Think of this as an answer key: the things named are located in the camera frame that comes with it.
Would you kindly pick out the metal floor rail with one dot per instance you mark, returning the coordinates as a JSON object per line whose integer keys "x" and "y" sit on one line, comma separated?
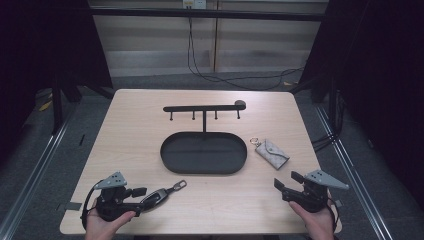
{"x": 30, "y": 180}
{"x": 356, "y": 180}

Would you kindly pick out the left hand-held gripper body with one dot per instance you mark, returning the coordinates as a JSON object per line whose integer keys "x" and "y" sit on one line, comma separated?
{"x": 110, "y": 203}

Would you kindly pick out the white wall socket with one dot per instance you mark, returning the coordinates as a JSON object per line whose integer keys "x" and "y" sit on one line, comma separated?
{"x": 194, "y": 3}

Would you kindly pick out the person's left hand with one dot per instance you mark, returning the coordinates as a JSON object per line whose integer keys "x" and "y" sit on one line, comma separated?
{"x": 101, "y": 228}

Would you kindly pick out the person's right hand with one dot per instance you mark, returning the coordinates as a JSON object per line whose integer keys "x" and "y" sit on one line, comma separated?
{"x": 316, "y": 225}

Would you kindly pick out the grey key pouch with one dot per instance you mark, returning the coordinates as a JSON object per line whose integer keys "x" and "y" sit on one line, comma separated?
{"x": 271, "y": 155}

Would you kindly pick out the yellow floor tape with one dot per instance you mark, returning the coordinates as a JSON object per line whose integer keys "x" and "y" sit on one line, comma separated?
{"x": 45, "y": 105}

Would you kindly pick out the black car key fob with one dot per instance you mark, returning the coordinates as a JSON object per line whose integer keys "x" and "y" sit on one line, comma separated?
{"x": 156, "y": 197}

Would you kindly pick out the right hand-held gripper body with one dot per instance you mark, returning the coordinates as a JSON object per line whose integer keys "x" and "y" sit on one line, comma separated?
{"x": 311, "y": 198}

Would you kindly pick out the black key rack with tray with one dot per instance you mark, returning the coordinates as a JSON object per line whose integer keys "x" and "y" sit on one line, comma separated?
{"x": 203, "y": 155}

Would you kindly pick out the grey tape strip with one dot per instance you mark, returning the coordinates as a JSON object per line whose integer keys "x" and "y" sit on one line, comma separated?
{"x": 338, "y": 203}
{"x": 71, "y": 206}

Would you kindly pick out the black curtain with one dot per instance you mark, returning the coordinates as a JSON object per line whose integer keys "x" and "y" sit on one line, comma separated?
{"x": 380, "y": 66}
{"x": 43, "y": 43}

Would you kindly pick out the black horizontal frame bar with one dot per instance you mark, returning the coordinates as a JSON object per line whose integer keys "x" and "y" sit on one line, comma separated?
{"x": 206, "y": 14}

